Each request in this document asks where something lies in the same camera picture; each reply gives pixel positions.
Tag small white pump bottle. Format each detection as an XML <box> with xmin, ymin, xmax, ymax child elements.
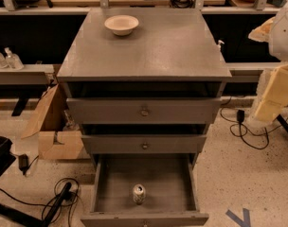
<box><xmin>217</xmin><ymin>40</ymin><xmax>225</xmax><ymax>51</ymax></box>

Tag brown cardboard box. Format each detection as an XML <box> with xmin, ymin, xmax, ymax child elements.
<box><xmin>21</xmin><ymin>85</ymin><xmax>89</xmax><ymax>160</ymax></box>

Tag black bin left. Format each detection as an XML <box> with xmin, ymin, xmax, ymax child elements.
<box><xmin>0</xmin><ymin>136</ymin><xmax>15</xmax><ymax>177</ymax></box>

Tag grey wooden drawer cabinet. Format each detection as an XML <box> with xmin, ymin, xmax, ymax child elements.
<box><xmin>56</xmin><ymin>7</ymin><xmax>233</xmax><ymax>227</ymax></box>

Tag black coiled cable left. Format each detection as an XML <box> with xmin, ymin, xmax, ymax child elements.
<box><xmin>0</xmin><ymin>177</ymin><xmax>81</xmax><ymax>227</ymax></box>

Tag black cable on floor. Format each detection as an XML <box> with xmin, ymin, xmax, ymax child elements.
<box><xmin>219</xmin><ymin>106</ymin><xmax>288</xmax><ymax>150</ymax></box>

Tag grey bottom drawer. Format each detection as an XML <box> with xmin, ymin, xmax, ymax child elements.
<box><xmin>81</xmin><ymin>154</ymin><xmax>208</xmax><ymax>227</ymax></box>

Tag black power adapter right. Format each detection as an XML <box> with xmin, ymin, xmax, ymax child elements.
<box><xmin>237</xmin><ymin>110</ymin><xmax>244</xmax><ymax>124</ymax></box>

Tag grey middle drawer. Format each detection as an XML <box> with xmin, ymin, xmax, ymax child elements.
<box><xmin>82</xmin><ymin>134</ymin><xmax>207</xmax><ymax>154</ymax></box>

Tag grey drawer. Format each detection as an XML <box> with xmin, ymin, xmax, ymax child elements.
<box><xmin>81</xmin><ymin>154</ymin><xmax>208</xmax><ymax>227</ymax></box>
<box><xmin>67</xmin><ymin>98</ymin><xmax>220</xmax><ymax>124</ymax></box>
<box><xmin>82</xmin><ymin>134</ymin><xmax>207</xmax><ymax>154</ymax></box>

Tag black stand leg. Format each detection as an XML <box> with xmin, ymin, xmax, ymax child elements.
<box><xmin>277</xmin><ymin>114</ymin><xmax>288</xmax><ymax>133</ymax></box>
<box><xmin>0</xmin><ymin>183</ymin><xmax>72</xmax><ymax>227</ymax></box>

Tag black power adapter left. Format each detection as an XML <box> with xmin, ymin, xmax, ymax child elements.
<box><xmin>18</xmin><ymin>154</ymin><xmax>28</xmax><ymax>174</ymax></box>

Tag black stand leg right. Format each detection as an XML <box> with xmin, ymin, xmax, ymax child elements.
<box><xmin>277</xmin><ymin>114</ymin><xmax>288</xmax><ymax>133</ymax></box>

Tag black stand leg left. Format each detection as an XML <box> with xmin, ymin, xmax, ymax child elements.
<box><xmin>0</xmin><ymin>183</ymin><xmax>72</xmax><ymax>227</ymax></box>

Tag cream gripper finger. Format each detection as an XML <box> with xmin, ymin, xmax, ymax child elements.
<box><xmin>246</xmin><ymin>62</ymin><xmax>288</xmax><ymax>128</ymax></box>

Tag grey top drawer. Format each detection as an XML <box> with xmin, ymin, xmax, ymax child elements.
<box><xmin>67</xmin><ymin>98</ymin><xmax>220</xmax><ymax>124</ymax></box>

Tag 7up soda can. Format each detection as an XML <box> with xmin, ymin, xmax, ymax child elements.
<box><xmin>133</xmin><ymin>183</ymin><xmax>146</xmax><ymax>205</ymax></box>

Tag black power adapter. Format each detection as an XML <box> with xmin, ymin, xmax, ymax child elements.
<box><xmin>18</xmin><ymin>154</ymin><xmax>28</xmax><ymax>174</ymax></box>
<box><xmin>237</xmin><ymin>110</ymin><xmax>244</xmax><ymax>124</ymax></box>

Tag clear sanitizer bottle right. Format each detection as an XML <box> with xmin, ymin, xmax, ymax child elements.
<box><xmin>5</xmin><ymin>47</ymin><xmax>24</xmax><ymax>70</ymax></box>

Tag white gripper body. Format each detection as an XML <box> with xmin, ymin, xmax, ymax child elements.
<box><xmin>248</xmin><ymin>17</ymin><xmax>275</xmax><ymax>43</ymax></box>

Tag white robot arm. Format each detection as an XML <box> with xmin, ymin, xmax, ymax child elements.
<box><xmin>247</xmin><ymin>0</ymin><xmax>288</xmax><ymax>128</ymax></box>

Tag white ceramic bowl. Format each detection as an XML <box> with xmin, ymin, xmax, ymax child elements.
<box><xmin>104</xmin><ymin>15</ymin><xmax>139</xmax><ymax>36</ymax></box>

